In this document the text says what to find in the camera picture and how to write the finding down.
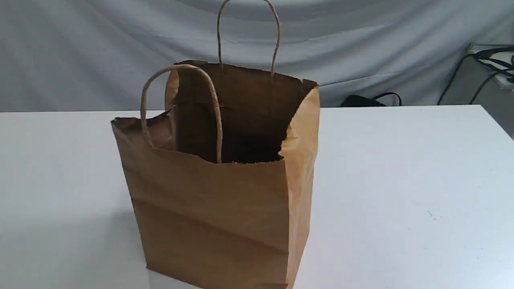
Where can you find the brown paper bag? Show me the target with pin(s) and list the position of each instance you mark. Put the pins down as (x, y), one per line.
(220, 171)

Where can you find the grey backdrop cloth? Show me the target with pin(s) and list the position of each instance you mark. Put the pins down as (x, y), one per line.
(97, 54)

